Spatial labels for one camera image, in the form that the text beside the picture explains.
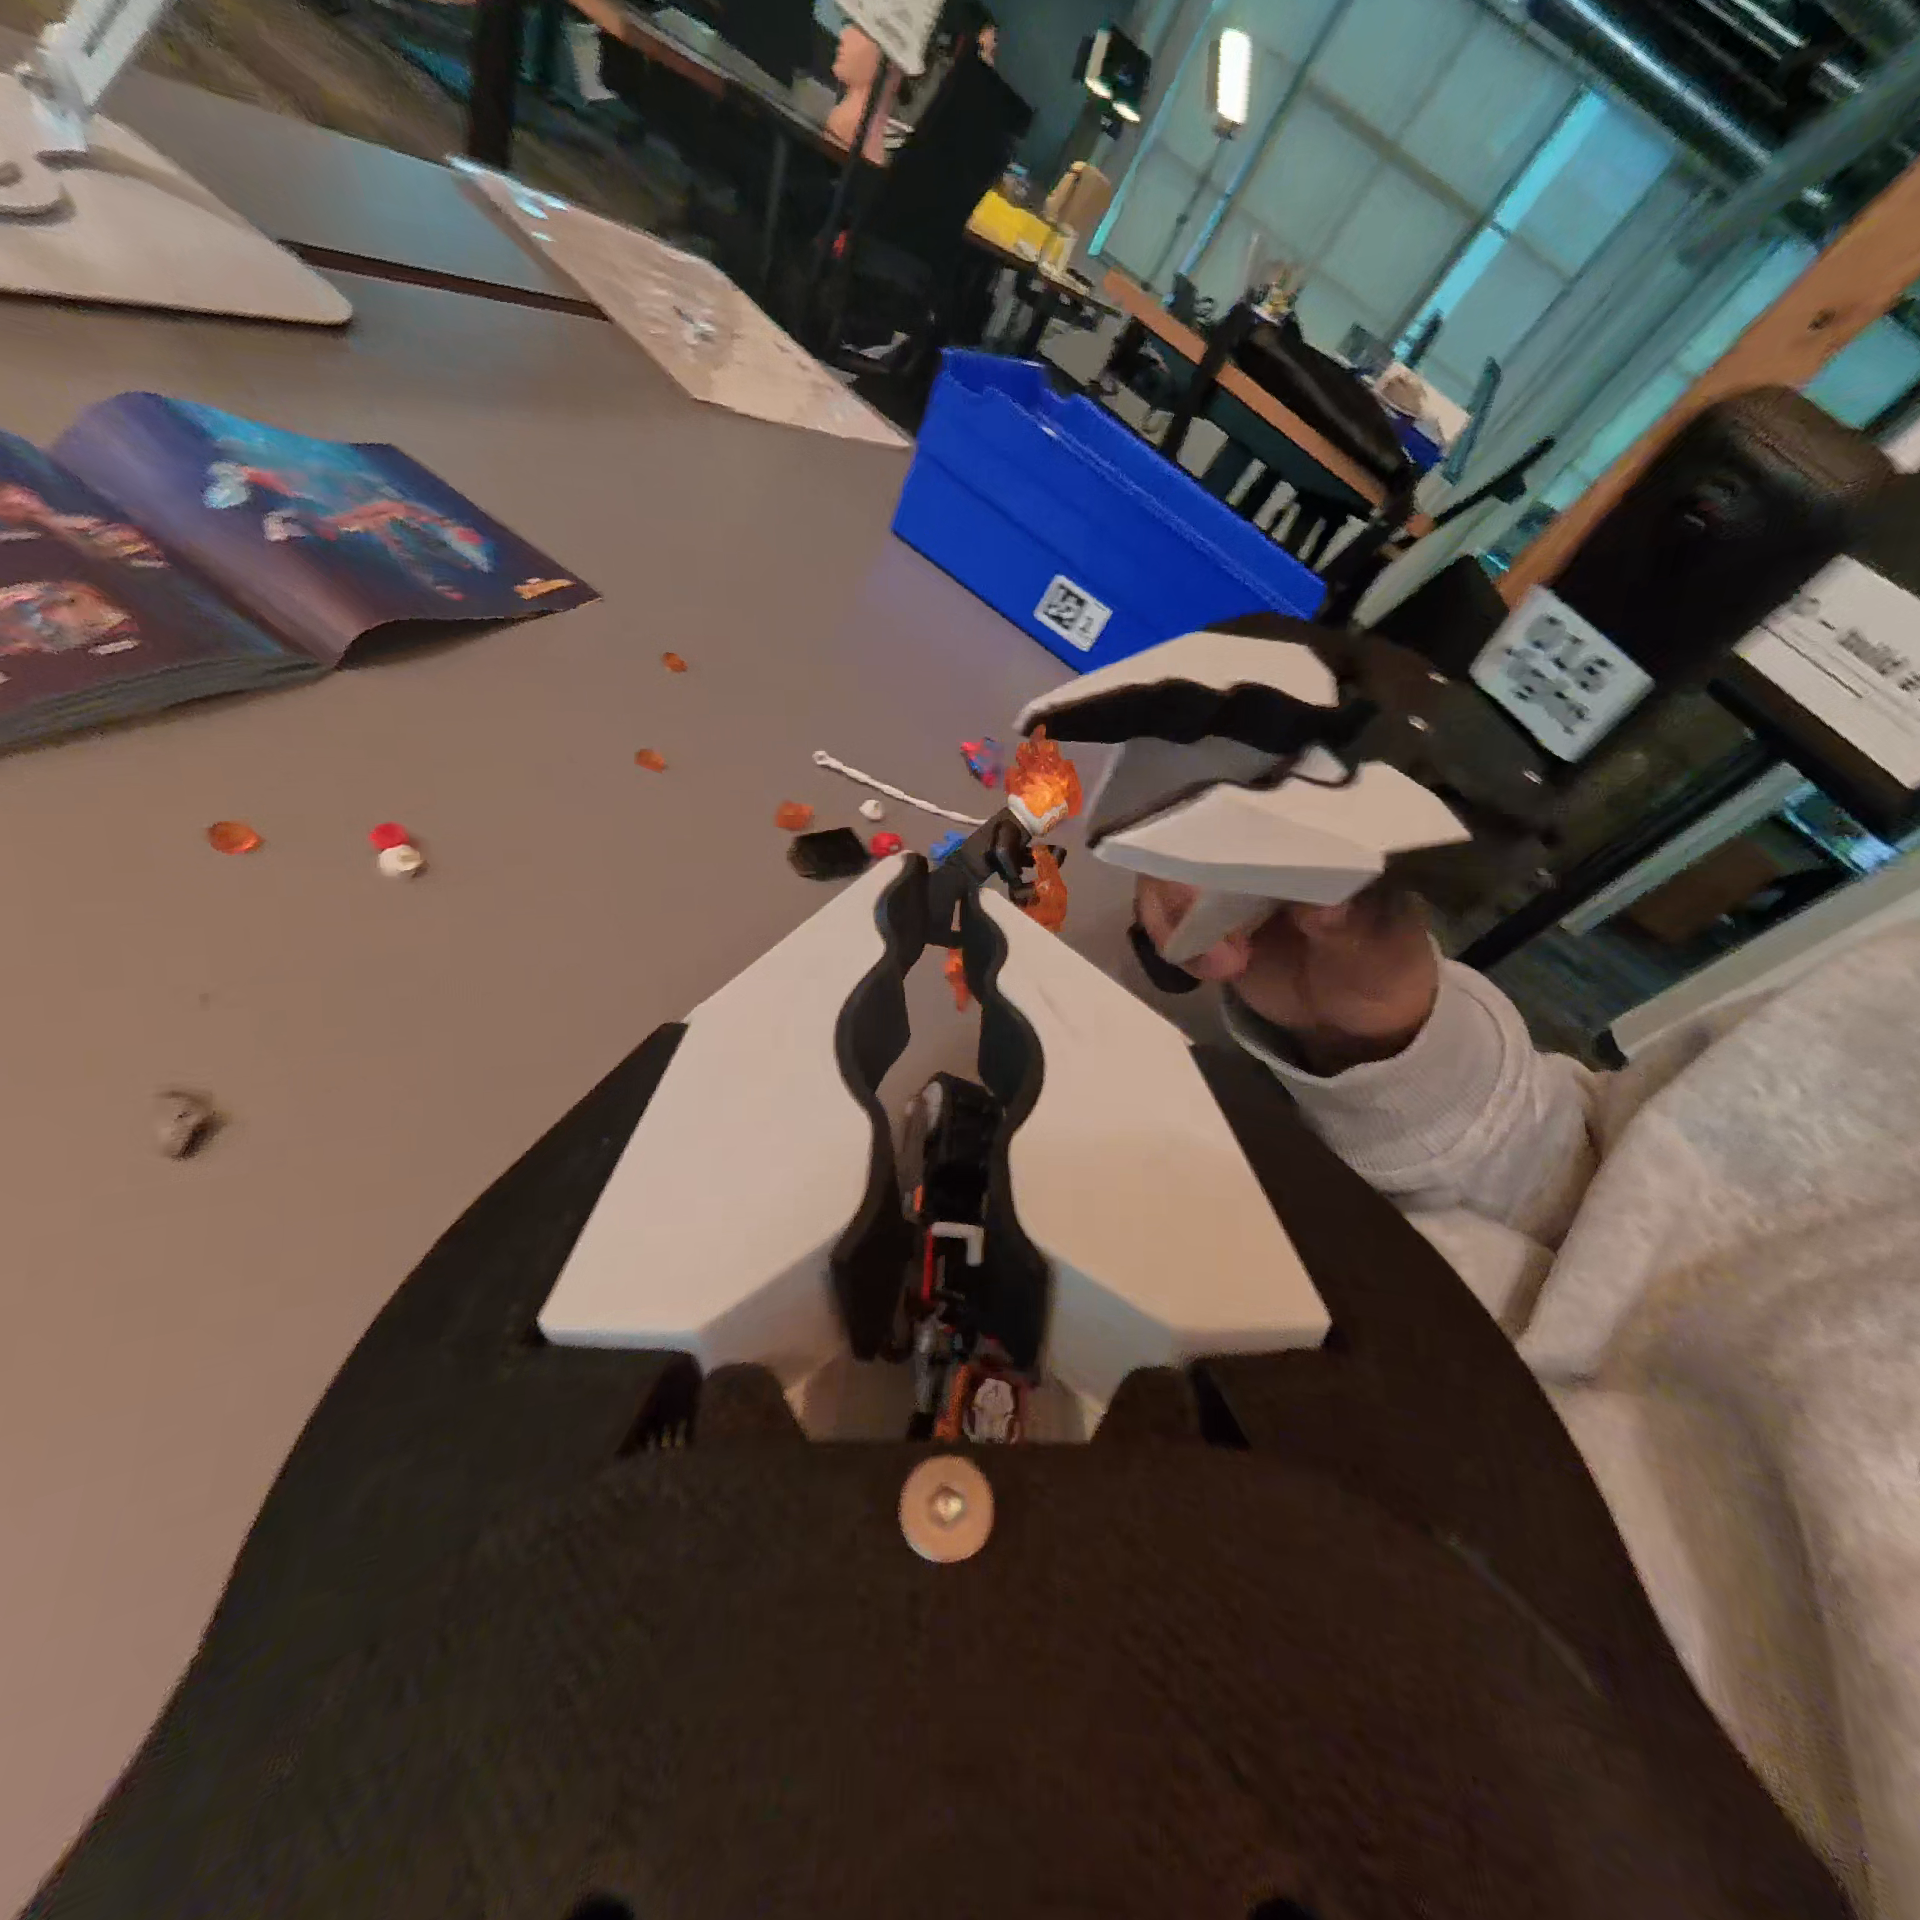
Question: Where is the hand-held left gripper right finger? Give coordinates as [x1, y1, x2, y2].
[968, 884, 1334, 1404]

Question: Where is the white lego string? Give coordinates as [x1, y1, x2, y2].
[809, 752, 976, 826]

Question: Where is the black sign stand pole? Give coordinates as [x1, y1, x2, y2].
[1459, 744, 1799, 974]

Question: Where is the blue plastic storage bin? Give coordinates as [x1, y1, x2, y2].
[892, 345, 1332, 675]

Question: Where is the lego instruction booklet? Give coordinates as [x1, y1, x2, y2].
[0, 390, 602, 752]

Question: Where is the person's grey hoodie torso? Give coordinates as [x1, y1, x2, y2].
[1412, 884, 1920, 1920]

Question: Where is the silver laptop stand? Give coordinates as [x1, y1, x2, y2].
[0, 0, 358, 325]

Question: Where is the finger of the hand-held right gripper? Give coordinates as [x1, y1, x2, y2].
[1019, 629, 1348, 758]
[1088, 747, 1473, 910]

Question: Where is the person's right forearm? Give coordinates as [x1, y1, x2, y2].
[1223, 959, 1599, 1254]

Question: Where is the brown cardboard box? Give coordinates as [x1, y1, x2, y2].
[1627, 841, 1792, 941]

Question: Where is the pale speckled flat sheet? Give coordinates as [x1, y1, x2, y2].
[466, 159, 921, 452]

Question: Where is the black lego motorcycle with rider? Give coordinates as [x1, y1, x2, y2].
[894, 1072, 1038, 1444]

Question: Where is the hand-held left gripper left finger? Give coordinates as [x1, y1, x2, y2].
[537, 858, 923, 1404]

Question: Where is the person's right hand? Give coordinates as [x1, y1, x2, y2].
[1223, 879, 1445, 1072]

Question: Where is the framed black white marker sign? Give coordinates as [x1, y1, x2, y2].
[1727, 566, 1920, 752]

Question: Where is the wooden post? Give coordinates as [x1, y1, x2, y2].
[1497, 195, 1920, 606]

